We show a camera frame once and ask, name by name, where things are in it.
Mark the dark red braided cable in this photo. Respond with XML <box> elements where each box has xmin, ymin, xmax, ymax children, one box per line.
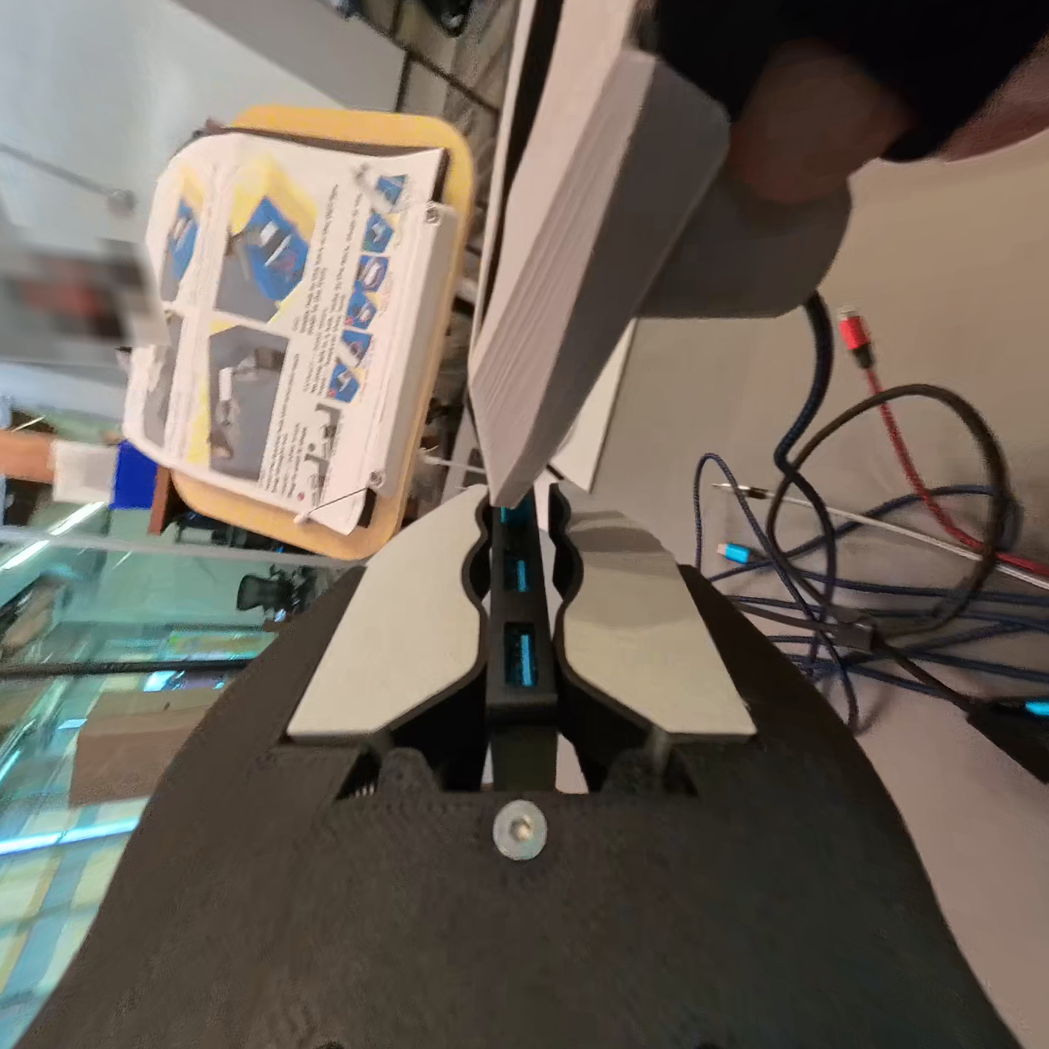
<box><xmin>836</xmin><ymin>304</ymin><xmax>1049</xmax><ymax>567</ymax></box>

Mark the dark grey hub cable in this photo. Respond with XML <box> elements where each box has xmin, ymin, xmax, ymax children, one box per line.
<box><xmin>763</xmin><ymin>382</ymin><xmax>1049</xmax><ymax>665</ymax></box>

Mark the person's right forearm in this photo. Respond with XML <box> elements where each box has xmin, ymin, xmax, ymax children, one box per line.
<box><xmin>656</xmin><ymin>1</ymin><xmax>1049</xmax><ymax>165</ymax></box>

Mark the white braided cable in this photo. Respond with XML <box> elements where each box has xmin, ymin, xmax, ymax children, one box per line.
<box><xmin>735</xmin><ymin>481</ymin><xmax>1049</xmax><ymax>578</ymax></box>

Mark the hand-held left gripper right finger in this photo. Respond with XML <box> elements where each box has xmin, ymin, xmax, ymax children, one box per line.
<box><xmin>550</xmin><ymin>497</ymin><xmax>758</xmax><ymax>758</ymax></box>

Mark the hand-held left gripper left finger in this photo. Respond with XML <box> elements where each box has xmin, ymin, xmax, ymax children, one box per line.
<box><xmin>286</xmin><ymin>497</ymin><xmax>493</xmax><ymax>755</ymax></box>

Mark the blue braided usb cable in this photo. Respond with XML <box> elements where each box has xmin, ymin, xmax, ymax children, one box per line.
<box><xmin>689</xmin><ymin>296</ymin><xmax>1049</xmax><ymax>739</ymax></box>

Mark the printed instruction sheet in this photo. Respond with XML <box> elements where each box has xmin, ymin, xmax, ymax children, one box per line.
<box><xmin>123</xmin><ymin>132</ymin><xmax>452</xmax><ymax>537</ymax></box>

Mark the person's right hand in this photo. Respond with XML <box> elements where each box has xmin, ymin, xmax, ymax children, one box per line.
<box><xmin>727</xmin><ymin>38</ymin><xmax>914</xmax><ymax>201</ymax></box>

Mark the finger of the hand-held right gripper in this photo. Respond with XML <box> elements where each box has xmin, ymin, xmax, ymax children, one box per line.
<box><xmin>468</xmin><ymin>1</ymin><xmax>730</xmax><ymax>506</ymax></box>

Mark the black usb hub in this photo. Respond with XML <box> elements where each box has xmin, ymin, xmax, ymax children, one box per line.
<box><xmin>484</xmin><ymin>492</ymin><xmax>567</xmax><ymax>791</ymax></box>

